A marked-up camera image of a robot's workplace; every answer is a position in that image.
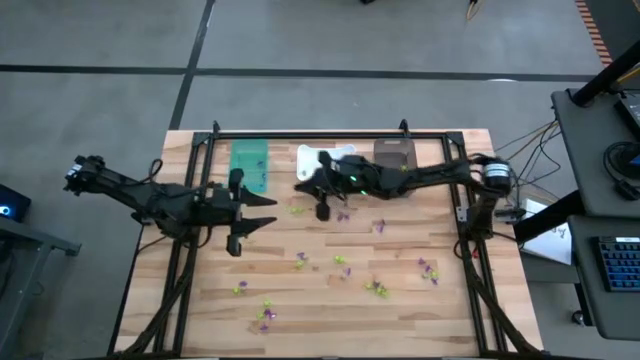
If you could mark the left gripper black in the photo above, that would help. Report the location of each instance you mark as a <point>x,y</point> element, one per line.
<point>220,222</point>

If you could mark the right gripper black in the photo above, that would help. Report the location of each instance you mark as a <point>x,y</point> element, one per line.
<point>345,187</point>

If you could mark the purple toys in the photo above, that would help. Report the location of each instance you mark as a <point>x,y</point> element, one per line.
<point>381,226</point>

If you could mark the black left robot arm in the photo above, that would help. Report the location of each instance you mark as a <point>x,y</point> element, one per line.
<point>125,192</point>

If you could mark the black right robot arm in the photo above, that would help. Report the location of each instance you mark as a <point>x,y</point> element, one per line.
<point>440,172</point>

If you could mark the white plastic bin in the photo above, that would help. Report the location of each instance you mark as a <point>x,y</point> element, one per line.
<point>306,160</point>

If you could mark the teal plastic bin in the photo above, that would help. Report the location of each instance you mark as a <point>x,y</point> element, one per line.
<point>250,155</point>

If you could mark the centre green and tan toys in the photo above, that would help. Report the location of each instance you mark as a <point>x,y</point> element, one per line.
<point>339,259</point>

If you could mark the grey translucent plastic bin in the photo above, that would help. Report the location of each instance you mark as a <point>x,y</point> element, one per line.
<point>395,147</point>

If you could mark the black desk leg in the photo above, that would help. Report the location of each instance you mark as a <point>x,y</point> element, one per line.
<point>545,222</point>

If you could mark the white paper sheet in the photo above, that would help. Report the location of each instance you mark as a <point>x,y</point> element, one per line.
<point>550,245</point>

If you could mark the black box with blue light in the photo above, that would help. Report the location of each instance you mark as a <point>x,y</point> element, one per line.
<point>10,202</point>

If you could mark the grey desk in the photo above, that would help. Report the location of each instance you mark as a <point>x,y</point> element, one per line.
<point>585,150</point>

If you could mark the grey desk shelf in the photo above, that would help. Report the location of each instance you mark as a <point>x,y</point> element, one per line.
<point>585,300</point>

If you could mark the black caster wheel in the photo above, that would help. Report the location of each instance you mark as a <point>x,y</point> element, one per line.
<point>578,317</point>

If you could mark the black pole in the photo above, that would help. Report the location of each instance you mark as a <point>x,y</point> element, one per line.
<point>605,75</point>

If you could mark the black headphones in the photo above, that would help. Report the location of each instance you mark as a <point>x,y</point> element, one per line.
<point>626,190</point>

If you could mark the black backlit keyboard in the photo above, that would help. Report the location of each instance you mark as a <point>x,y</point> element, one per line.
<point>617,262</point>

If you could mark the orange striped strip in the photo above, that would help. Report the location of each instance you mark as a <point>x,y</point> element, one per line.
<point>592,30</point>

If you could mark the black flat device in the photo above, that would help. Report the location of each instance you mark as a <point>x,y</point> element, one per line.
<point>631,112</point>

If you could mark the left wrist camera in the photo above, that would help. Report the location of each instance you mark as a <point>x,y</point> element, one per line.
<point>220,200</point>

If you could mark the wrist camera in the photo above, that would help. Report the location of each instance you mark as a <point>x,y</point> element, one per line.
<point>352,169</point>
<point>220,200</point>

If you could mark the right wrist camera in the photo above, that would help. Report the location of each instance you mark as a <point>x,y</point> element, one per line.
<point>352,169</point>

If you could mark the black aluminium table frame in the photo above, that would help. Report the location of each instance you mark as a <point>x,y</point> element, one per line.
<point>325,135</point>

